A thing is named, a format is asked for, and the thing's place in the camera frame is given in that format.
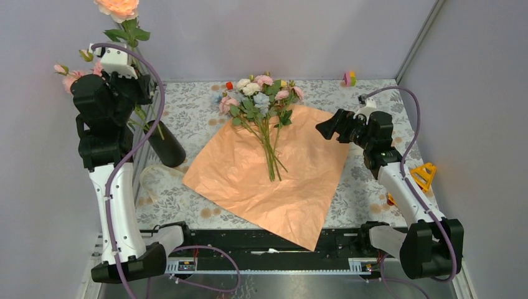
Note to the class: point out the peach rose stem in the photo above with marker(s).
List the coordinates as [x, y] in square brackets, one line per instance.
[129, 33]

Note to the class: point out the yellow plastic toy piece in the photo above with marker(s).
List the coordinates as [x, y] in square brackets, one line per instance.
[423, 175]

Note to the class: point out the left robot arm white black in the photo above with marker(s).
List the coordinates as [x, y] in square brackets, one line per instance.
[105, 104]

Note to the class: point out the black cylindrical vase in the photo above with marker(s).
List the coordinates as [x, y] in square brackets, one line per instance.
[167, 147]

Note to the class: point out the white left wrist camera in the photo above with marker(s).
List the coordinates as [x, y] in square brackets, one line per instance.
[115, 60]

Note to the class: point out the pink green stacked toy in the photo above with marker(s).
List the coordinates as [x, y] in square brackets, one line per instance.
[349, 79]

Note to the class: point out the translucent cellophane wrap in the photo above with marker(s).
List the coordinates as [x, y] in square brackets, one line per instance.
[158, 181]

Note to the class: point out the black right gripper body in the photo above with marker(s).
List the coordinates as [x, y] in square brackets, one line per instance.
[357, 132]

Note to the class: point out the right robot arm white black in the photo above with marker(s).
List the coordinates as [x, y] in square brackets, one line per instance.
[432, 247]

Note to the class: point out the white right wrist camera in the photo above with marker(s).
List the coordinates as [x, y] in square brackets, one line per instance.
[367, 107]

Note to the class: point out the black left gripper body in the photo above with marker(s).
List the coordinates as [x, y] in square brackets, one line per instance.
[129, 91]

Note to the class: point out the orange wrapping paper sheet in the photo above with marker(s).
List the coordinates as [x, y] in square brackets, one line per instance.
[232, 172]

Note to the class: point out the paper flower bouquet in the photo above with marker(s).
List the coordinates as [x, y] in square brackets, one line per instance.
[261, 105]

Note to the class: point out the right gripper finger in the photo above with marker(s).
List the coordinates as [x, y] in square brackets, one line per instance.
[341, 118]
[329, 128]

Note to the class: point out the pink rose stem in vase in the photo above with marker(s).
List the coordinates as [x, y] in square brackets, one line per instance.
[70, 76]

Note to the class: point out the floral patterned table mat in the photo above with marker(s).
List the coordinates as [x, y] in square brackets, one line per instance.
[191, 112]

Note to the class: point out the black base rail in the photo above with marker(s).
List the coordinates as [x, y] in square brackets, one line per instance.
[253, 251]

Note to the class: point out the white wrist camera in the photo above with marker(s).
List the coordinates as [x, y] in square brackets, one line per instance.
[115, 60]
[367, 107]

